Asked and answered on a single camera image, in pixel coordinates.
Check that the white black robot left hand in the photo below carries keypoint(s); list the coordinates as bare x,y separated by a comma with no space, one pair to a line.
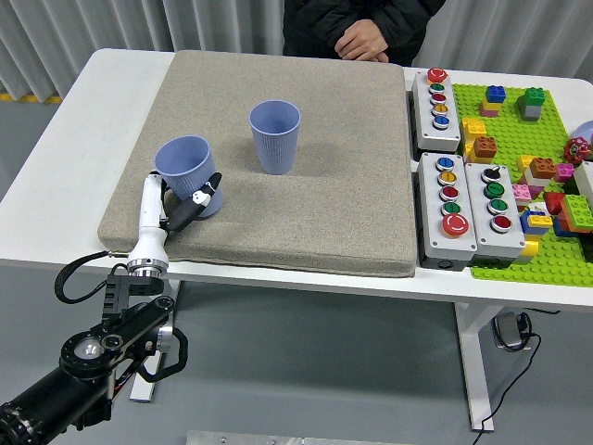
150,218

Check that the blue ribbed plastic cup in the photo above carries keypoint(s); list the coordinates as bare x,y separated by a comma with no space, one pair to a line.
275,143
185,167

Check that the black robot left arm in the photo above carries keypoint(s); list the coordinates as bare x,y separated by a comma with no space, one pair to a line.
46,398

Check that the white table leg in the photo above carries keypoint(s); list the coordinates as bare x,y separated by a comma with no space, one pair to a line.
477,361
142,393

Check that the grey-brown fabric mat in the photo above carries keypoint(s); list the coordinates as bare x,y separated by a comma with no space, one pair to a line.
347,185

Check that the grey pleated curtain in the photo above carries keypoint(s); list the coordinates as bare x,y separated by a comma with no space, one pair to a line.
46,37

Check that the person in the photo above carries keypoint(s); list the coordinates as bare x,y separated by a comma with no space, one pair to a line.
315,28

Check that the person's hand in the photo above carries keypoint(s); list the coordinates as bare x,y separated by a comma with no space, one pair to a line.
361,41

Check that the grey five-button control box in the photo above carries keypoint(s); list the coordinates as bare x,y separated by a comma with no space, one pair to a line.
435,241
426,134

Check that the orange building block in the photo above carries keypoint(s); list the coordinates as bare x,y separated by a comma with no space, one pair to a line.
485,149
543,168

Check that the pink building block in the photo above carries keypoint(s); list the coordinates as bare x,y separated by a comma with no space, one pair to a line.
486,112
521,192

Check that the grey four-button control box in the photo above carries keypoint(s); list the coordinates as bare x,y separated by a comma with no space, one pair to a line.
509,241

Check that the blue building block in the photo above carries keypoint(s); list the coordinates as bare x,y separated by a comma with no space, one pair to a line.
528,227
495,94

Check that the green studded building baseplate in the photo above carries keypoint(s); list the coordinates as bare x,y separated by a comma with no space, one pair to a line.
509,134

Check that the grey power adapter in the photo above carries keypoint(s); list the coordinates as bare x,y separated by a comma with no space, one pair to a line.
507,331

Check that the yellow round building block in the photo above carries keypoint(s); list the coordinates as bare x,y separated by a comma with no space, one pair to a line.
529,248

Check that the white building block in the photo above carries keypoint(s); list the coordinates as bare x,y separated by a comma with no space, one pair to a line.
533,180

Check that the flat yellow building block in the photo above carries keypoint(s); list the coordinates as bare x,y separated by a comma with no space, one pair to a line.
539,220

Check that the grey building block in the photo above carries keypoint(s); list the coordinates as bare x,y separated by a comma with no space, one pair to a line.
533,112

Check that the red building block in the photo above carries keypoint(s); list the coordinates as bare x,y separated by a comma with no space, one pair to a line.
553,203

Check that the magenta building block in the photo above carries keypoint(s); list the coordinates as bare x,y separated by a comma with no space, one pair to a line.
564,172

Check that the large green building block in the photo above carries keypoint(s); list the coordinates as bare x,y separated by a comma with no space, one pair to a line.
579,211

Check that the red valve handwheel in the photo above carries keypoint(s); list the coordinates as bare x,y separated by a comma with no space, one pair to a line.
576,150

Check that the white box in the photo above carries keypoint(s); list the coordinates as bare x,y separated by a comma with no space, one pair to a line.
586,181

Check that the lavender plate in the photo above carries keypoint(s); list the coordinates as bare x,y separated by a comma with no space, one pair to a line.
586,130

